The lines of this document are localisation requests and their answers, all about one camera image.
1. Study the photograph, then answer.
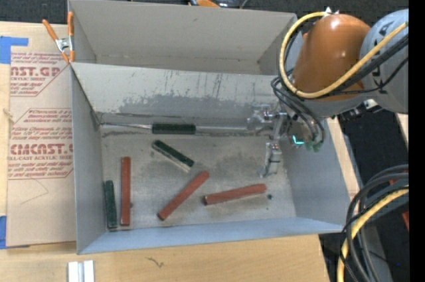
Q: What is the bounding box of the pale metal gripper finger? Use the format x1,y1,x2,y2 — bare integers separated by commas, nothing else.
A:
257,141,283,178
247,107,278,132

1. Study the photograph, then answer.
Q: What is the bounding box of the grey metal bin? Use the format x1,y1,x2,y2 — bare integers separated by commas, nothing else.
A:
67,0,353,255

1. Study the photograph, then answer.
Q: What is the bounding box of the red-brown flat block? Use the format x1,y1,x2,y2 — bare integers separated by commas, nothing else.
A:
156,170,211,222
203,183,268,206
120,156,132,227

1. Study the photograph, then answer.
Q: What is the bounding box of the dark green flat block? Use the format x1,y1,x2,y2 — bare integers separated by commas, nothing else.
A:
151,139,196,174
103,180,120,230
151,123,197,135

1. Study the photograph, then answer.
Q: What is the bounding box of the brown cardboard board, red print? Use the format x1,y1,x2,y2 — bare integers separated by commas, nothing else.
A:
0,21,78,250

